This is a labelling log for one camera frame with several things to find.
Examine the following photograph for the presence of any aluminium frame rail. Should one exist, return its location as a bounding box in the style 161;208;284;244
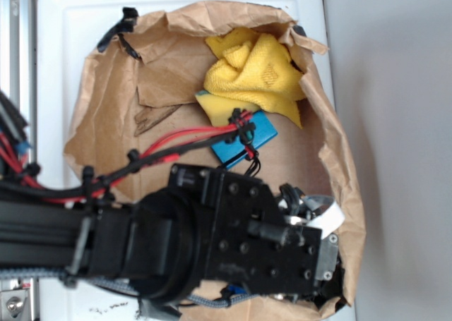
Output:
1;0;40;320

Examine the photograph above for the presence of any white ribbon cable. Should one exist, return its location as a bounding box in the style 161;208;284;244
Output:
282;193;345;244

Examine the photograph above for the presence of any white plastic tray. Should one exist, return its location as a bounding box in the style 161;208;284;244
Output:
35;0;336;321

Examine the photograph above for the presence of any yellow sponge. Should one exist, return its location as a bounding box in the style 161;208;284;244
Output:
195;90;261;127

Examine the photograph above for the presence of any blue rectangular block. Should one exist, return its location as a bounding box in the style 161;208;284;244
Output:
211;111;278;169

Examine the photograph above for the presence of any yellow microfiber cloth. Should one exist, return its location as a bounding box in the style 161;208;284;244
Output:
204;28;306;128

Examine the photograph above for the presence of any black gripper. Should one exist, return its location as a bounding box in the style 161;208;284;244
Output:
169;164;345;298

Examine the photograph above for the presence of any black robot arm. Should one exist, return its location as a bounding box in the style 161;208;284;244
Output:
1;164;345;305

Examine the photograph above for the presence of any crumpled brown paper bag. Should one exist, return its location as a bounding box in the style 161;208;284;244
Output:
64;1;366;320

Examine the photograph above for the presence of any black tape strip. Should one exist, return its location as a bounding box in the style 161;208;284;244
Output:
292;25;307;37
97;7;140;59

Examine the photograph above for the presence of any red and black wire bundle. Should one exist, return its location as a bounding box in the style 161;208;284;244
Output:
0;91;262;209

